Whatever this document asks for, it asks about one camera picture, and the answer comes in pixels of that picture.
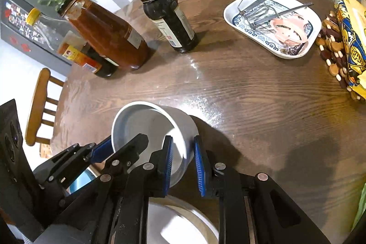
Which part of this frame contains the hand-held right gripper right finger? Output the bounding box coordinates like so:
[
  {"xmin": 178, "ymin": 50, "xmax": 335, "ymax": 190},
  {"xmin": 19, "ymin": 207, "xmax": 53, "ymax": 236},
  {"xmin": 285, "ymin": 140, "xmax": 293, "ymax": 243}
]
[{"xmin": 193, "ymin": 135, "xmax": 331, "ymax": 244}]

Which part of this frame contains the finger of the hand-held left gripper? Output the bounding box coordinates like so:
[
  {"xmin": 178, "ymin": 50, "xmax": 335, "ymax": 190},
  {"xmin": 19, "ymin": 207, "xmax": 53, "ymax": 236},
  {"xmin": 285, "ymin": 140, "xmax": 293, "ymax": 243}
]
[
  {"xmin": 37, "ymin": 138, "xmax": 113, "ymax": 190},
  {"xmin": 59, "ymin": 133, "xmax": 150, "ymax": 207}
]

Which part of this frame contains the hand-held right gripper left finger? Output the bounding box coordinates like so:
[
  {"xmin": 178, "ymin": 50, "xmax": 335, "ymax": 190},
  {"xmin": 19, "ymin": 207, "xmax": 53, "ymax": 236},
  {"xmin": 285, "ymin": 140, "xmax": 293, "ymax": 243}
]
[{"xmin": 34, "ymin": 135, "xmax": 174, "ymax": 244}]

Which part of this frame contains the small white bowl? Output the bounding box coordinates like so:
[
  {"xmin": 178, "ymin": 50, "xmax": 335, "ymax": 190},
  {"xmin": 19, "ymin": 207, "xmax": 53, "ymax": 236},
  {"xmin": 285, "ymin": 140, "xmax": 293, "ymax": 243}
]
[{"xmin": 111, "ymin": 101, "xmax": 199, "ymax": 188}]

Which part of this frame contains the large white speckled plate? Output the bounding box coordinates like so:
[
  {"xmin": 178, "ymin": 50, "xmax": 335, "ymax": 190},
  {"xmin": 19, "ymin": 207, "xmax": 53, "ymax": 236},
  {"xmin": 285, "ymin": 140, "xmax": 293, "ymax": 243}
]
[{"xmin": 147, "ymin": 195, "xmax": 221, "ymax": 244}]

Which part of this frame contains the blue plate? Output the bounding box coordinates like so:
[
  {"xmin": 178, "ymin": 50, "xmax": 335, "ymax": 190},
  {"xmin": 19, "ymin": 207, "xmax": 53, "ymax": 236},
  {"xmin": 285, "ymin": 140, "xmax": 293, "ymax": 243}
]
[{"xmin": 69, "ymin": 165, "xmax": 99, "ymax": 193}]

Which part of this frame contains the wooden chair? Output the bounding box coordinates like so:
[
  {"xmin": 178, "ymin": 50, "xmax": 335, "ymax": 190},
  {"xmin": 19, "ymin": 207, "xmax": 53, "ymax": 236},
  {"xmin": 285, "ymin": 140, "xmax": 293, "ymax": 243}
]
[{"xmin": 25, "ymin": 68, "xmax": 65, "ymax": 159}]

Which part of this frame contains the yellow-capped clear oil bottle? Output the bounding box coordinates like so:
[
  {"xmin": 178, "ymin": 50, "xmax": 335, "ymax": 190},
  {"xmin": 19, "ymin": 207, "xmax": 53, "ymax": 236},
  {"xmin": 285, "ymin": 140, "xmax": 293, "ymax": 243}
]
[{"xmin": 25, "ymin": 7, "xmax": 118, "ymax": 79}]

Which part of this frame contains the red sauce glass jar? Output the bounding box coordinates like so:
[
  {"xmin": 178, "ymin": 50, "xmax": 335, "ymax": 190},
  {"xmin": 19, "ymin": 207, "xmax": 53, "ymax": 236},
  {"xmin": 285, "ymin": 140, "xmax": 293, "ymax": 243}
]
[{"xmin": 57, "ymin": 0, "xmax": 151, "ymax": 71}]

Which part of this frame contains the grey refrigerator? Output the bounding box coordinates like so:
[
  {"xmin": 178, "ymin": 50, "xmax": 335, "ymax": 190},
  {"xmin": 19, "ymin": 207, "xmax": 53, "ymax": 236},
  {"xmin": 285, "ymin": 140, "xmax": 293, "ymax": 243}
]
[{"xmin": 0, "ymin": 0, "xmax": 73, "ymax": 67}]

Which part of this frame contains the dark soy sauce bottle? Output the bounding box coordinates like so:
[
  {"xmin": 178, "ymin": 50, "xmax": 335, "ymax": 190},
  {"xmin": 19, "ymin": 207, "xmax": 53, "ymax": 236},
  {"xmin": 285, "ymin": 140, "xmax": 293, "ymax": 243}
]
[{"xmin": 119, "ymin": 0, "xmax": 198, "ymax": 54}]

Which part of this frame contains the group of fridge magnets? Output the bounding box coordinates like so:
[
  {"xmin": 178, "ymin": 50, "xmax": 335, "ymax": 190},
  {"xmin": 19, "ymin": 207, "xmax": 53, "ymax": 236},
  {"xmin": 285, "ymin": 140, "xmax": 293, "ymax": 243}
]
[{"xmin": 4, "ymin": 2, "xmax": 46, "ymax": 44}]

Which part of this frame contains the pink plastic egg separator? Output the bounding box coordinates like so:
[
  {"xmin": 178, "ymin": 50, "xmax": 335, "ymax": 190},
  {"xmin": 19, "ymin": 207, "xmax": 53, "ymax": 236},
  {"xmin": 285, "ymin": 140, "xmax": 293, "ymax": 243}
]
[{"xmin": 270, "ymin": 18, "xmax": 309, "ymax": 46}]

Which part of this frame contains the green plastic bag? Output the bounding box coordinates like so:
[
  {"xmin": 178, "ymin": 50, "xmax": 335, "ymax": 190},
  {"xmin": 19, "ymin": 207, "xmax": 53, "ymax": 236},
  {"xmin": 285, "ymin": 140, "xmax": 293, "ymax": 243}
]
[{"xmin": 350, "ymin": 182, "xmax": 366, "ymax": 233}]

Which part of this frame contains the white rectangular tray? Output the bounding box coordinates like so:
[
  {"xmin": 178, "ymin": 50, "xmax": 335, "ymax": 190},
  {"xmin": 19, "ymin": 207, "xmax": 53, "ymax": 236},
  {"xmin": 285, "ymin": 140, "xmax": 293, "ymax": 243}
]
[{"xmin": 223, "ymin": 0, "xmax": 323, "ymax": 59}]

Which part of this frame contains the wooden bead trivet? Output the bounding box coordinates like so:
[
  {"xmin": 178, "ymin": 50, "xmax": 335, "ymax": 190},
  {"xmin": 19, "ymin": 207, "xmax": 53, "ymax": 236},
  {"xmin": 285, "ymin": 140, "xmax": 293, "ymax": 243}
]
[{"xmin": 316, "ymin": 11, "xmax": 366, "ymax": 102}]

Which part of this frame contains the yellow snack bag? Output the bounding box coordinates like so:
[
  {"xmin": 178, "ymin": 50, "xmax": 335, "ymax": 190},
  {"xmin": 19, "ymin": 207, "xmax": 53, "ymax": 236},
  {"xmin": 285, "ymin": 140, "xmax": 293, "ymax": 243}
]
[{"xmin": 333, "ymin": 0, "xmax": 366, "ymax": 87}]

